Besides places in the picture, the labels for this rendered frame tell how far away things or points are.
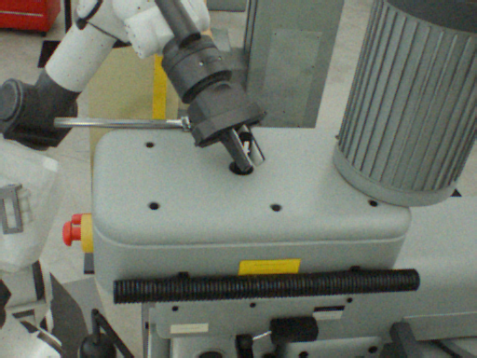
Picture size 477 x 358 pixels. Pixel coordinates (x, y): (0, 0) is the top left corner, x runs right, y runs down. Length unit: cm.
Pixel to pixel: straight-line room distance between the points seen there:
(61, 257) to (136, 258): 260
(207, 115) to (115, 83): 193
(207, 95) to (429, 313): 55
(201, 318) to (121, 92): 196
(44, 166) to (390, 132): 74
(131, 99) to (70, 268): 105
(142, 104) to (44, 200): 159
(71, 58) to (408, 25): 69
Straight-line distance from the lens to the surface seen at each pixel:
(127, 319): 309
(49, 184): 129
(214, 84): 87
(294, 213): 82
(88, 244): 93
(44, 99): 126
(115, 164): 88
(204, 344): 103
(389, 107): 81
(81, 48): 120
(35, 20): 566
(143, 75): 274
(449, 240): 109
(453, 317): 113
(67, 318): 238
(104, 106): 283
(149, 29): 90
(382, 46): 81
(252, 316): 95
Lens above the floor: 241
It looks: 37 degrees down
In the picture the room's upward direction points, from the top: 9 degrees clockwise
